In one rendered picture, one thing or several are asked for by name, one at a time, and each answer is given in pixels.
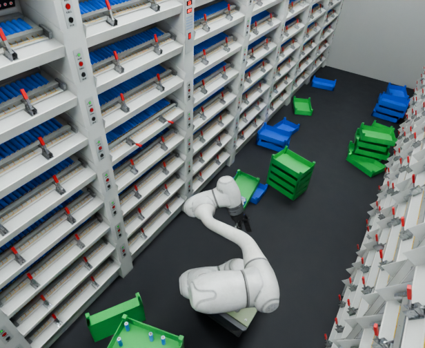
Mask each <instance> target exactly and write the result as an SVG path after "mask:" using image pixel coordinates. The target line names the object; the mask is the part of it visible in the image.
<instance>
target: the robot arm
mask: <svg viewBox="0 0 425 348"><path fill-rule="evenodd" d="M221 207H226V210H227V212H228V214H229V215H230V216H231V219H232V220H233V221H235V226H234V227H232V226H230V225H227V224H225V223H223V222H220V221H218V220H216V219H215V218H213V215H214V214H215V211H216V209H218V208H221ZM184 211H185V213H186V215H188V216H189V217H192V218H195V217H197V218H198V219H200V220H201V221H202V222H203V224H204V225H205V226H206V227H207V228H208V229H210V230H211V231H214V232H215V233H217V234H219V235H221V236H223V237H225V238H227V239H229V240H230V241H232V242H234V243H235V244H237V245H238V246H240V249H241V250H242V253H243V259H241V258H235V259H232V260H229V261H227V262H226V263H224V264H221V265H219V266H215V267H199V268H195V269H189V270H187V271H186V272H184V273H183V274H182V275H181V276H180V278H179V288H180V293H181V295H182V296H183V297H185V298H187V299H190V304H191V307H192V308H193V309H194V310H195V311H198V312H200V313H206V314H213V313H226V312H231V311H235V312H237V313H238V312H239V311H240V309H243V308H249V307H255V308H256V310H258V311H260V312H262V313H271V312H273V311H274V310H276V309H277V308H278V306H279V285H278V282H277V278H276V276H275V273H274V271H273V269H272V267H271V265H270V264H269V262H268V260H267V259H266V257H265V256H264V254H263V253H262V252H261V250H260V248H259V247H258V246H257V244H256V242H255V241H254V240H253V239H252V238H251V237H250V236H249V235H248V234H247V233H245V232H243V231H242V224H243V222H244V226H245V228H246V231H247V232H252V230H251V227H250V224H249V221H250V220H249V217H248V215H247V214H246V213H245V211H244V206H243V204H242V200H241V193H240V190H239V187H238V185H237V183H236V182H235V180H234V179H233V178H232V177H231V176H223V177H221V178H219V180H218V182H217V187H216V188H214V189H212V190H209V191H204V192H201V193H198V194H196V195H194V196H192V197H190V198H189V199H187V200H186V202H185V204H184ZM239 226H240V227H239Z"/></svg>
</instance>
